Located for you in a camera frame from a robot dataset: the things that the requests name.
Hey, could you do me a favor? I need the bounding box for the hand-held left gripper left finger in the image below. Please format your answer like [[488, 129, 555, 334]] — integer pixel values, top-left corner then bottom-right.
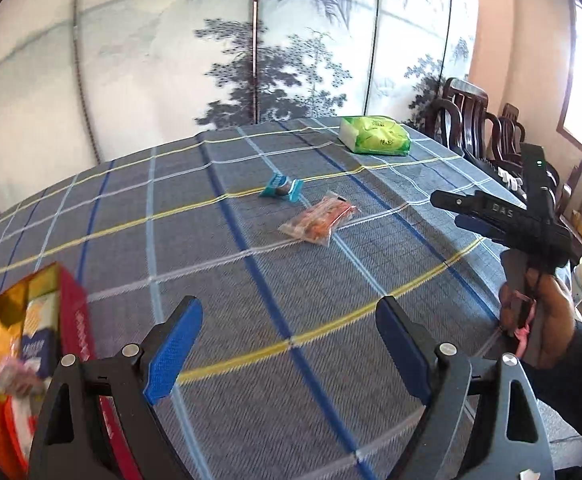
[[28, 296, 204, 480]]

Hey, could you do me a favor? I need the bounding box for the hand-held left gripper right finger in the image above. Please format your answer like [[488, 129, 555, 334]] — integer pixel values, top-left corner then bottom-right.
[[375, 296, 556, 480]]

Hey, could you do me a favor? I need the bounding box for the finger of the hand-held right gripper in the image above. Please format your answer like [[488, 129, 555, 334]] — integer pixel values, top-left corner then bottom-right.
[[430, 189, 519, 218], [453, 214, 510, 242]]

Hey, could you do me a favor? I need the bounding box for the red snack box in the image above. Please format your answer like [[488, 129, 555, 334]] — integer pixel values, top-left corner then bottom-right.
[[0, 262, 142, 480]]

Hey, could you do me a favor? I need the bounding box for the blue cracker packet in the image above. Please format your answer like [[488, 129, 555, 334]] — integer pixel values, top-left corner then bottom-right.
[[18, 292, 63, 381]]

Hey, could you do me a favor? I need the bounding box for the clear orange snack packet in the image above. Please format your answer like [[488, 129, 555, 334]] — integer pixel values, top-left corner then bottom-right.
[[278, 192, 359, 247]]

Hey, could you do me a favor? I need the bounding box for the pink snack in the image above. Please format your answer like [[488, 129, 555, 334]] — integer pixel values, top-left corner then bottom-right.
[[0, 355, 47, 397]]

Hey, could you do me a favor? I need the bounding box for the small teal snack packet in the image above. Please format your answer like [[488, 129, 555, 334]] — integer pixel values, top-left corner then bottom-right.
[[260, 172, 304, 203]]

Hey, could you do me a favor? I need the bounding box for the person's right hand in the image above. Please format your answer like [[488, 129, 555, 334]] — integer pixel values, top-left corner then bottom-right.
[[498, 270, 579, 368]]

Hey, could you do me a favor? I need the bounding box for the dark wooden slatted chair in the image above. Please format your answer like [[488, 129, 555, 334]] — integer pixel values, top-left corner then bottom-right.
[[428, 77, 502, 167]]

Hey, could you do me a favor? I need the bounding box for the grey plaid tablecloth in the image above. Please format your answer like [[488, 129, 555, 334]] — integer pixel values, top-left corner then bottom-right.
[[0, 117, 572, 480]]

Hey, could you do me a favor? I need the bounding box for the green tissue pack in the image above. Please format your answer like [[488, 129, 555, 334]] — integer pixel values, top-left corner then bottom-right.
[[339, 116, 412, 156]]

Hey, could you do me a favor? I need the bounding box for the ink painted folding screen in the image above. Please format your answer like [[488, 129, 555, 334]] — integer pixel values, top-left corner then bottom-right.
[[0, 0, 479, 221]]

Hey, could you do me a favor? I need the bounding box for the pink wrist strap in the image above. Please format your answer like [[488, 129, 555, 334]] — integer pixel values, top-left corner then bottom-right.
[[503, 287, 534, 357]]

